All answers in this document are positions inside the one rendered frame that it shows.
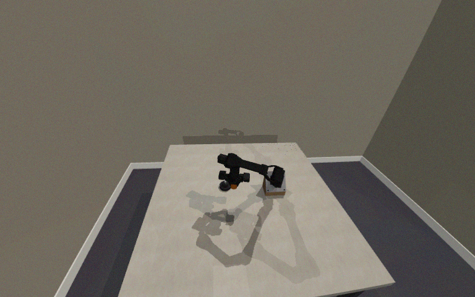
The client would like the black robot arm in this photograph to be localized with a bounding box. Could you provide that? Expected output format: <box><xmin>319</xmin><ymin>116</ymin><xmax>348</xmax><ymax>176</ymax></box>
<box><xmin>217</xmin><ymin>153</ymin><xmax>285</xmax><ymax>188</ymax></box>

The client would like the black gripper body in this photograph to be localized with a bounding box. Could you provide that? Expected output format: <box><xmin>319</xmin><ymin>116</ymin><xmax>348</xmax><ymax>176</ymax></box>
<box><xmin>218</xmin><ymin>169</ymin><xmax>250</xmax><ymax>183</ymax></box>

